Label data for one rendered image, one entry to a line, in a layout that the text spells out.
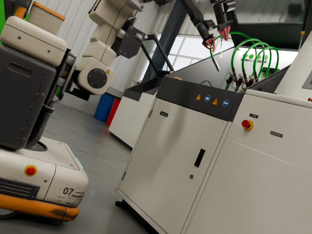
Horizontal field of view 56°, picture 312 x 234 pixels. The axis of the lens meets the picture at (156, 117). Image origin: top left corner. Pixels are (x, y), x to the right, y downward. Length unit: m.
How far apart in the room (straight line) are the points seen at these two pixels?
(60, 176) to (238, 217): 0.82
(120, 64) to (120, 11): 7.58
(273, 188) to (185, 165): 0.52
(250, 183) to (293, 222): 0.24
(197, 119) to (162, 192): 0.48
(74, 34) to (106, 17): 6.85
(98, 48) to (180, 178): 0.83
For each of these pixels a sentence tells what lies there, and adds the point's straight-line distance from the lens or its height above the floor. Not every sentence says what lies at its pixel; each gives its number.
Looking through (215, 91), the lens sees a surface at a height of 0.93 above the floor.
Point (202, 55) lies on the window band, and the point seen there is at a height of 2.62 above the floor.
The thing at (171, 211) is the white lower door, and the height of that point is 0.21.
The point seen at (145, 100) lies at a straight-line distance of 4.94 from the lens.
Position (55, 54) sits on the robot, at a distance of 1.33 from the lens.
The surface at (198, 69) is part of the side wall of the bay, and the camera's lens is 2.22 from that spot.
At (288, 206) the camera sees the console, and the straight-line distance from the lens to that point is 1.33.
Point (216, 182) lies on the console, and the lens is 1.52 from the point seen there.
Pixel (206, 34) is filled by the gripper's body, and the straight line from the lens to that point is 2.05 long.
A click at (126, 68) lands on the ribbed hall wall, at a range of 9.32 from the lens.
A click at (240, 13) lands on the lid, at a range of 2.37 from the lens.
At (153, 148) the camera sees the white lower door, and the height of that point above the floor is 0.47.
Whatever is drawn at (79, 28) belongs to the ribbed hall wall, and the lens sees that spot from 8.48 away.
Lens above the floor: 0.66
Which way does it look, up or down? level
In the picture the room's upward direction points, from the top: 23 degrees clockwise
